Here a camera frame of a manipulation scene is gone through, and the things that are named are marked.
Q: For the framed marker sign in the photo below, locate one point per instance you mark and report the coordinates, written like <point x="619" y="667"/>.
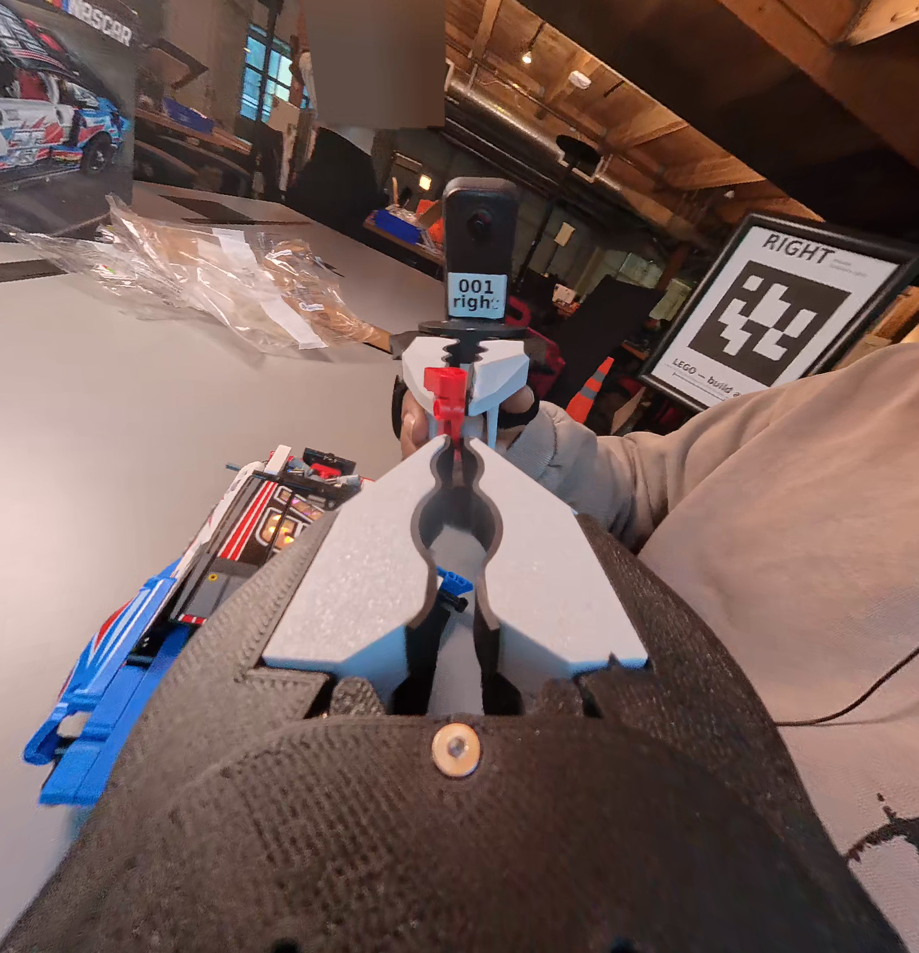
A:
<point x="772" y="313"/>

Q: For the small blue bin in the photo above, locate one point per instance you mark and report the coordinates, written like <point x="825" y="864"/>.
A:
<point x="398" y="221"/>

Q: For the lego race car model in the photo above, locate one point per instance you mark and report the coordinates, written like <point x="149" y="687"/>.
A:
<point x="169" y="595"/>

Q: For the person's right forearm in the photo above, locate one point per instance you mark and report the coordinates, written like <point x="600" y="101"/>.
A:
<point x="653" y="461"/>

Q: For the metal air duct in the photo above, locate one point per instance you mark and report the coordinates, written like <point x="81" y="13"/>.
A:
<point x="519" y="126"/>

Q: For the red lego piece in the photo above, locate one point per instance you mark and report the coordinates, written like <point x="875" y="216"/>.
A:
<point x="444" y="383"/>

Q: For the window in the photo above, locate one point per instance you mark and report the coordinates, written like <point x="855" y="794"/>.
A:
<point x="266" y="74"/>

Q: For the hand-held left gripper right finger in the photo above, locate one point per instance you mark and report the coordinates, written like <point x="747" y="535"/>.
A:
<point x="564" y="595"/>

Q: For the orange traffic cone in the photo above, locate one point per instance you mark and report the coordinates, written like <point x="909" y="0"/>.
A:
<point x="590" y="394"/>

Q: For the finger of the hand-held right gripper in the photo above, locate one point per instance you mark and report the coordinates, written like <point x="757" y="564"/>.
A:
<point x="422" y="357"/>
<point x="500" y="372"/>

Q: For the clear plastic bags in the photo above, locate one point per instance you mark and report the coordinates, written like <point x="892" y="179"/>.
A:
<point x="221" y="283"/>

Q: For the lego set box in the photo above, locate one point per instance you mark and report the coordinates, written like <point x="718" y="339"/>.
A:
<point x="50" y="112"/>

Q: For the person's right hand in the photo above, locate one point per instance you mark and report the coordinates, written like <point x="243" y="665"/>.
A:
<point x="418" y="428"/>

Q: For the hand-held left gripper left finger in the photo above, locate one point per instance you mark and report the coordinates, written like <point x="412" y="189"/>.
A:
<point x="340" y="595"/>

